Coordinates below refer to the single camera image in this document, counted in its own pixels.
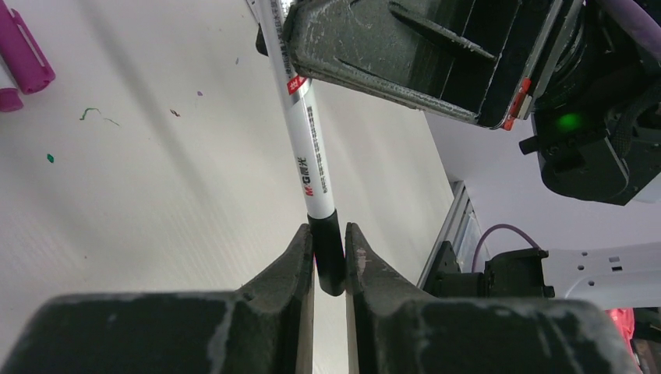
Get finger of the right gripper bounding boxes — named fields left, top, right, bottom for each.
left=284, top=0, right=584, bottom=129

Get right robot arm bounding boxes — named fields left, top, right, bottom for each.
left=284, top=1, right=660, bottom=373

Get aluminium frame rail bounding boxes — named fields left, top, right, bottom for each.
left=417, top=181, right=482, bottom=292

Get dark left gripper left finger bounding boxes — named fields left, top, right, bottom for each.
left=1, top=224, right=314, bottom=373

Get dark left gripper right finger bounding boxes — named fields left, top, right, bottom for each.
left=345, top=223, right=638, bottom=373

